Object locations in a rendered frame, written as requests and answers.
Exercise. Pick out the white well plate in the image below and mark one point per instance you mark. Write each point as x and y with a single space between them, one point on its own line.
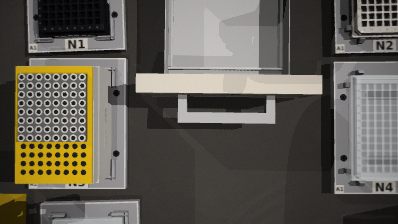
373 19

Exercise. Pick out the yellow open-top bin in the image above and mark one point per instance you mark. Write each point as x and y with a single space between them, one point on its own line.
12 208

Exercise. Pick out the black multiwell plate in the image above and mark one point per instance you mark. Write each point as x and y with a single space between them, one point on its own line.
73 18

